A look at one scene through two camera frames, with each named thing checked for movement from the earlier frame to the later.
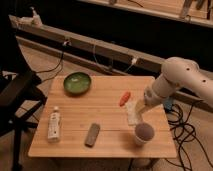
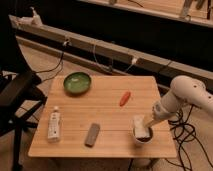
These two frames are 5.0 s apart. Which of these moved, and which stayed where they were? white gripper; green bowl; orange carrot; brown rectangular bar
Moved: white gripper
Stayed: green bowl; orange carrot; brown rectangular bar
